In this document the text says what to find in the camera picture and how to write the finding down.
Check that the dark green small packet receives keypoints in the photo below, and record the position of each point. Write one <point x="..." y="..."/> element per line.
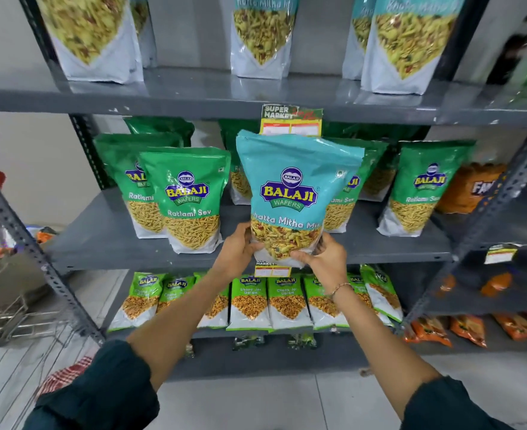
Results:
<point x="302" y="341"/>
<point x="247" y="342"/>

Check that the grey slotted metal side rack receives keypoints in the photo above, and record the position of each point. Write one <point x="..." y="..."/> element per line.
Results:
<point x="491" y="205"/>

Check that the teal snack mix packet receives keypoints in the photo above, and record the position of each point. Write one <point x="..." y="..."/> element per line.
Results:
<point x="356" y="44"/>
<point x="263" y="35"/>
<point x="292" y="192"/>
<point x="93" y="35"/>
<point x="409" y="44"/>
<point x="143" y="31"/>

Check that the person's right hand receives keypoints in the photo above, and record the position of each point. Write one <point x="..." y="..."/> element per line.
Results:
<point x="330" y="268"/>

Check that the dark green shirt sleeve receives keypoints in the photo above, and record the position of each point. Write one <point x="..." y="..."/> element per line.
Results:
<point x="447" y="407"/>
<point x="97" y="394"/>

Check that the person's left hand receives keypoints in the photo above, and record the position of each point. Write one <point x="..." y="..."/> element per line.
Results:
<point x="232" y="255"/>

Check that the red checkered cloth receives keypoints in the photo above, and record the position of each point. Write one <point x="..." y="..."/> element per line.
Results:
<point x="64" y="376"/>

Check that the person's left forearm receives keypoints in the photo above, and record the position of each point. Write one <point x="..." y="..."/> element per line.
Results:
<point x="182" y="317"/>

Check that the white and yellow price tag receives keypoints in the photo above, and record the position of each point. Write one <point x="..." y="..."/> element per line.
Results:
<point x="500" y="254"/>

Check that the dark green right shirt sleeve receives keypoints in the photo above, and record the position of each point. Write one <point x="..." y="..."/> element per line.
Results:
<point x="447" y="407"/>

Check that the dark green left shirt sleeve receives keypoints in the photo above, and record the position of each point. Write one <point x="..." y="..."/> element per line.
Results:
<point x="97" y="394"/>

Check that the person's right forearm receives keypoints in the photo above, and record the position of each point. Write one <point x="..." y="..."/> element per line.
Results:
<point x="380" y="349"/>

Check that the yellow and green price tag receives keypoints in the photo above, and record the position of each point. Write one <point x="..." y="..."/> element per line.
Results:
<point x="290" y="120"/>

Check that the row of green snack packets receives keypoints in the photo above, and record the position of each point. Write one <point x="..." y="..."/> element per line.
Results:
<point x="191" y="196"/>

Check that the large orange snack bag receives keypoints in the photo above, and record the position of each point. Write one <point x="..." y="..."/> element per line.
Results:
<point x="469" y="188"/>

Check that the grey metal shelving rack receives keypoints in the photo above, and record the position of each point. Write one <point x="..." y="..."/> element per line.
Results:
<point x="93" y="237"/>

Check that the row of orange snack packets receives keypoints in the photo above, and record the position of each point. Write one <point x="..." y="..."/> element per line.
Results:
<point x="469" y="329"/>

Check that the person's right thumb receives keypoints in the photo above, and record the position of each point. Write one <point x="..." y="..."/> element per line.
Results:
<point x="302" y="256"/>

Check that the person's left thumb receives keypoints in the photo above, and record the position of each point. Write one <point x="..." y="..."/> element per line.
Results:
<point x="255" y="249"/>

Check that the small yellow price tag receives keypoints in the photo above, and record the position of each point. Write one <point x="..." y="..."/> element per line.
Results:
<point x="270" y="269"/>

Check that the row of small light-green packets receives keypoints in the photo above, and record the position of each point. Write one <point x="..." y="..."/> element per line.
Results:
<point x="285" y="302"/>

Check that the grey slotted metal rack post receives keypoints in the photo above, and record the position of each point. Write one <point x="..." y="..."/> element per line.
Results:
<point x="21" y="237"/>

